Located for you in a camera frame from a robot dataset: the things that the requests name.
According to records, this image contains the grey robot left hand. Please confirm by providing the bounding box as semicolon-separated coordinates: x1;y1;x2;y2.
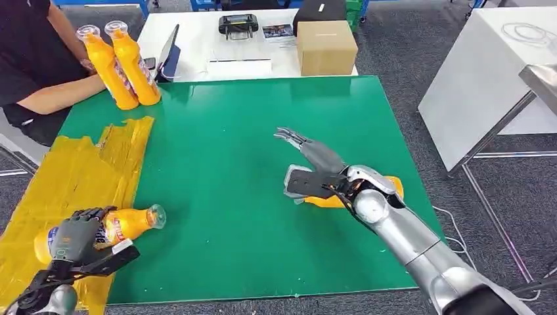
50;206;118;264

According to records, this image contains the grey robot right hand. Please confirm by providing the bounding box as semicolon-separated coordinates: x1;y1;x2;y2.
274;127;347;176

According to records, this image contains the orange drink bottle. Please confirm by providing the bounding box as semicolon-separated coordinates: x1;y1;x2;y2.
104;20;162;106
33;204;167;265
302;175;405;209
76;24;139;111

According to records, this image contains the person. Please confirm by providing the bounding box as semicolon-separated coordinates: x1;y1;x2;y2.
0;0;108;149

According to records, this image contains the yellow plastic sheet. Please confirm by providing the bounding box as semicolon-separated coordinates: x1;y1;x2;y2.
0;116;155;315

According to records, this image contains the blue metal rack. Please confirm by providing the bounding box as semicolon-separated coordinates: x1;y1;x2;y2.
52;0;151;18
190;0;305;12

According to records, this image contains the green table mat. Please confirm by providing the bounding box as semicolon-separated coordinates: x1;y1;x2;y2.
58;75;447;305

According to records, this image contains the tablet in blue case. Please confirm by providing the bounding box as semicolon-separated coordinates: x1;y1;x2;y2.
154;24;181;83

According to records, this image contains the grey chair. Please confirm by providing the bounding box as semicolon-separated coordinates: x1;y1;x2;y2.
0;108;49;166

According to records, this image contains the brown cardboard box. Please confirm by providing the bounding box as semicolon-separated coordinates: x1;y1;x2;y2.
296;20;359;77

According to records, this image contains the white desk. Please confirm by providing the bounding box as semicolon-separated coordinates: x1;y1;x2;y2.
137;9;359;83

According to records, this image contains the flat white box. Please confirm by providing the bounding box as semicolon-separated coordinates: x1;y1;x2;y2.
206;57;273;81

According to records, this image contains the printed leaflet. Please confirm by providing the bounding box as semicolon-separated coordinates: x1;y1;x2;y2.
262;24;296;40

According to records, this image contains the black bag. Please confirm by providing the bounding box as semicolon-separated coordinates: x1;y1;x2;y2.
292;0;347;37

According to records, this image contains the black handheld controller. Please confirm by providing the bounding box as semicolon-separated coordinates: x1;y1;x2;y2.
218;14;259;41

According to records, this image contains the large white table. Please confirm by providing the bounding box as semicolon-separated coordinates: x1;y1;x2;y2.
417;6;557;173

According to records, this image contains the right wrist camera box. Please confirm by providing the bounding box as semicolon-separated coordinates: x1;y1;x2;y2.
283;164;349;205

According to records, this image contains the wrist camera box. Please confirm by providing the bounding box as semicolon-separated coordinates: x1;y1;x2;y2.
80;239;141;278
283;164;349;205

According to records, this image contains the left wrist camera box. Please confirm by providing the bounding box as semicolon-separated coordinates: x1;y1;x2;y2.
80;239;141;278

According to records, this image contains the grey metal table frame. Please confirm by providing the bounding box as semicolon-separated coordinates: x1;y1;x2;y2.
458;91;557;284

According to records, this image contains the white floor cable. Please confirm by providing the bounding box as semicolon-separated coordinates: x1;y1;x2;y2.
433;205;541;302

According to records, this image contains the coiled clear cable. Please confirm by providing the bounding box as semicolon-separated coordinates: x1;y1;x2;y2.
501;22;557;47

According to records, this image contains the black floor cable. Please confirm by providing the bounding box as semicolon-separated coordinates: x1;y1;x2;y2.
511;256;557;297

